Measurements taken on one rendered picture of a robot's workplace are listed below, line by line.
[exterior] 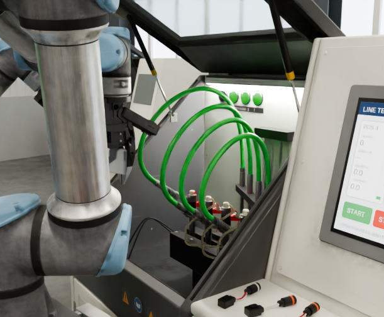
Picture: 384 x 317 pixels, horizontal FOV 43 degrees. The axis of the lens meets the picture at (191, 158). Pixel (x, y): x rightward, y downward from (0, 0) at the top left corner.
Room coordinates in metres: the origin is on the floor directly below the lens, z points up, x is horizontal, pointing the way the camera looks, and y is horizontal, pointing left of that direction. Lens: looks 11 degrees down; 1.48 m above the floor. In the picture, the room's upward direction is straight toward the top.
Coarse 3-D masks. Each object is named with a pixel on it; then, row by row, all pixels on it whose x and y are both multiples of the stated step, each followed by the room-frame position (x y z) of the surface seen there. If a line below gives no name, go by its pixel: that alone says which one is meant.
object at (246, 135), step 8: (240, 136) 1.20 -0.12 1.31; (248, 136) 1.21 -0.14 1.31; (256, 136) 1.23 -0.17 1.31; (232, 144) 1.18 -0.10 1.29; (264, 144) 1.24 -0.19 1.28; (224, 152) 1.17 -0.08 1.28; (264, 152) 1.25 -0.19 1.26; (216, 160) 1.15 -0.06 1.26; (208, 168) 1.14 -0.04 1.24; (208, 176) 1.14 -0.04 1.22; (200, 184) 1.14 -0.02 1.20; (200, 192) 1.13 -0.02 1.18; (200, 200) 1.13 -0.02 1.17; (200, 208) 1.13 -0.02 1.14; (208, 216) 1.14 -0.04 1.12; (216, 224) 1.15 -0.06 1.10; (224, 224) 1.17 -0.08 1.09; (232, 232) 1.18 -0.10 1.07
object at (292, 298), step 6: (282, 300) 0.95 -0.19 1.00; (288, 300) 0.95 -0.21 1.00; (294, 300) 0.96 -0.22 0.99; (246, 306) 0.92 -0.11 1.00; (252, 306) 0.92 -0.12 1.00; (258, 306) 0.92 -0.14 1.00; (270, 306) 0.95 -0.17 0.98; (276, 306) 0.95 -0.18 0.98; (246, 312) 0.92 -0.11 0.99; (252, 312) 0.91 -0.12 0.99; (258, 312) 0.92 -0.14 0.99
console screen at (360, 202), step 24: (360, 96) 1.03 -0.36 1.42; (360, 120) 1.01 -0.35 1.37; (360, 144) 0.99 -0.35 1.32; (336, 168) 1.02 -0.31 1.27; (360, 168) 0.98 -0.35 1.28; (336, 192) 1.01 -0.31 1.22; (360, 192) 0.96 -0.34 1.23; (336, 216) 0.99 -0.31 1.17; (360, 216) 0.94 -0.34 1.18; (336, 240) 0.97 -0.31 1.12; (360, 240) 0.93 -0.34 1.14
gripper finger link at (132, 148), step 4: (132, 136) 1.12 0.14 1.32; (132, 140) 1.11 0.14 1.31; (128, 144) 1.11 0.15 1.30; (132, 144) 1.11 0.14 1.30; (124, 148) 1.12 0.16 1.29; (128, 148) 1.11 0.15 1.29; (132, 148) 1.11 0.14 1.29; (128, 152) 1.11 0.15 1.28; (132, 152) 1.12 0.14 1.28; (128, 156) 1.12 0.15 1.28; (132, 156) 1.11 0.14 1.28; (128, 160) 1.12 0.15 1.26; (132, 160) 1.12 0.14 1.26; (128, 164) 1.12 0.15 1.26; (132, 164) 1.12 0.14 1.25
